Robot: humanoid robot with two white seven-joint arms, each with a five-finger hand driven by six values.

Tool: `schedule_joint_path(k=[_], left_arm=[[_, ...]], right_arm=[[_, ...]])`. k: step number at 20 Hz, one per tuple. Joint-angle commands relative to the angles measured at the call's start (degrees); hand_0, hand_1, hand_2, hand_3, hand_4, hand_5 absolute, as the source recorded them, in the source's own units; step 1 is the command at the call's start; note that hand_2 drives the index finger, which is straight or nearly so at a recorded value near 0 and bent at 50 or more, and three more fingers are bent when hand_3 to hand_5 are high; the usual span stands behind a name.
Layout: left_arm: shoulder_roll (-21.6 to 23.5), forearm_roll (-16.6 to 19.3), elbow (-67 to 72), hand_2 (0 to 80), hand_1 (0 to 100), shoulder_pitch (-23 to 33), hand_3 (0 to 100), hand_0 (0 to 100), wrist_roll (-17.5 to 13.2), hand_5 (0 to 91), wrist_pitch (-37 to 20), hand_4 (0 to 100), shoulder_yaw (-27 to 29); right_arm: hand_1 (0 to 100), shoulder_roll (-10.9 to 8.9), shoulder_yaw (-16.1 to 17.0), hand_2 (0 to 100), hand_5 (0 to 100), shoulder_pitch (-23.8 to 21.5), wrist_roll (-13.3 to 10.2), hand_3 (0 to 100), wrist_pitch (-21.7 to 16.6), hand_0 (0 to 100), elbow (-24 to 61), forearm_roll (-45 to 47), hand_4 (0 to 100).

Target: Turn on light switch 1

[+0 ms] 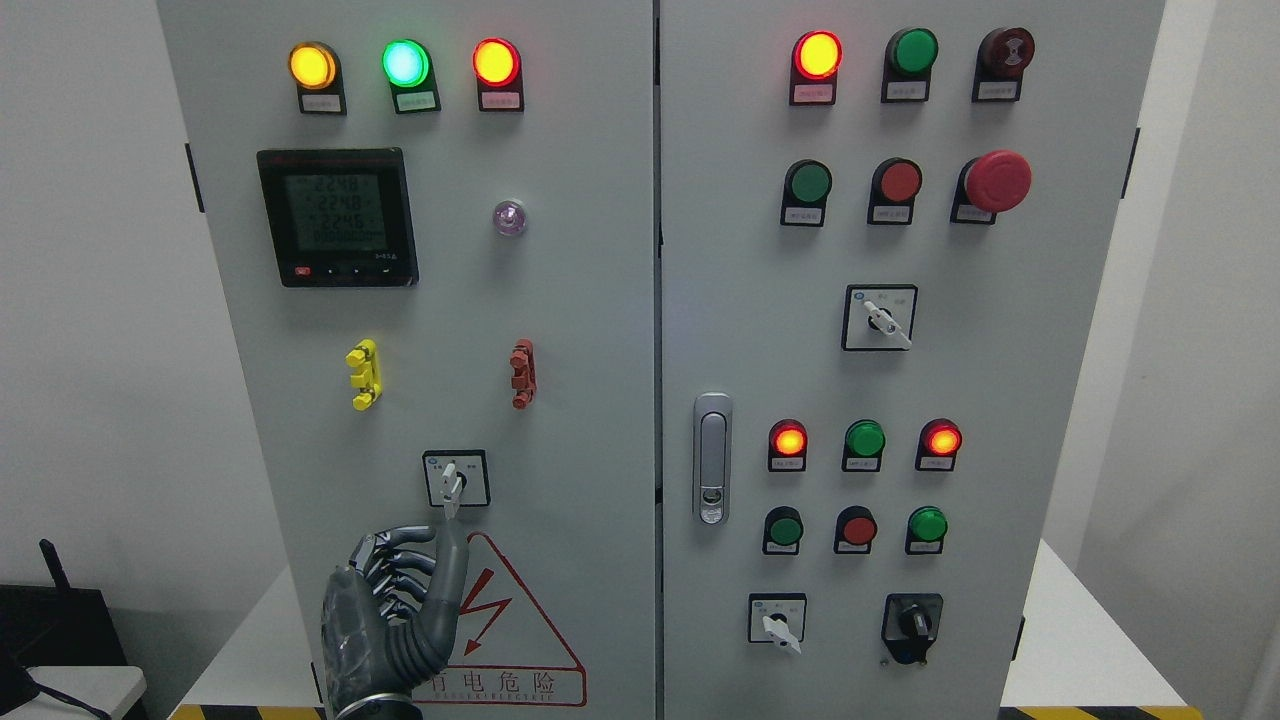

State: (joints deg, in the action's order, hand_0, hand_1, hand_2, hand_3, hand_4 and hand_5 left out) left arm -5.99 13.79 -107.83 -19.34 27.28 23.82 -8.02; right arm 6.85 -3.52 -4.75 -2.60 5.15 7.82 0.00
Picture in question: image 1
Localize silver door handle lock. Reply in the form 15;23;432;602
692;392;733;527

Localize grey cabinet door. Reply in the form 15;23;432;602
660;1;1165;719
157;1;657;719

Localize white selector switch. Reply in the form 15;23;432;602
748;592;806;656
841;284;919;352

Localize red high voltage warning sticker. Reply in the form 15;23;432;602
413;530;588;708

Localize yellow terminal clip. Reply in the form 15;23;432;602
346;338;383;413

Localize green push button lower left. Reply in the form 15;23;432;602
762;506;804;556

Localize dark red buzzer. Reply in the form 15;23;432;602
972;27;1036;102

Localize green indicator lower middle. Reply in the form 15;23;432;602
841;418;886;473

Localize red lit indicator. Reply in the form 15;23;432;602
788;29;844;106
767;418;808;473
915;418;963;471

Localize white selector switch bottom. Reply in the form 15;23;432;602
748;592;806;656

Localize green push button second row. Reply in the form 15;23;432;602
780;159;833;227

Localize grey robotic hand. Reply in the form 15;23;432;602
321;518;468;719

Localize small clear lamp bulb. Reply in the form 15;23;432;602
492;199;529;238

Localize yellow indicator light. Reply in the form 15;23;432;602
288;41;347;117

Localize green push button lower right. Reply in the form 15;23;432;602
904;505;950;556

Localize red emergency stop button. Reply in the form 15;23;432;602
950;149;1034;225

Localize white rotary light switch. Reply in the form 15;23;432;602
422;448;492;519

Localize black rotary knob switch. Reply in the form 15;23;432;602
881;593;945;665

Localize red push button lower middle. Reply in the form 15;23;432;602
833;505;878;555

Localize green indicator light top left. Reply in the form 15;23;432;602
381;38;442;114

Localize red push button second row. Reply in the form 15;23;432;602
867;158;923;225

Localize grey cabinet left door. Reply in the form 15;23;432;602
157;1;657;719

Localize red lit indicator top right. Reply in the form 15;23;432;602
788;29;844;106

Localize red terminal clip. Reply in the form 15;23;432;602
508;338;538;410

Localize red lit indicator lower right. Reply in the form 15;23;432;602
915;418;963;471

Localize red indicator light top left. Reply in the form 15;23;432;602
472;37;525;113

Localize black device with antenna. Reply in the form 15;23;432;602
1;539;128;719

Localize red lit indicator lower left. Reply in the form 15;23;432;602
767;418;808;473

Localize grey cabinet right door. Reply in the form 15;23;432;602
660;1;1165;719

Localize green push button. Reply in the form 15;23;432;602
762;506;804;556
881;27;940;104
904;505;950;556

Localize black digital power meter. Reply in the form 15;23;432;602
256;147;419;288

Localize green push button top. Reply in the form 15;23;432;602
881;27;940;104

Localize white selector switch upper right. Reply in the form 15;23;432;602
841;284;919;352

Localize white box lower left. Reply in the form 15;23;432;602
3;666;148;719

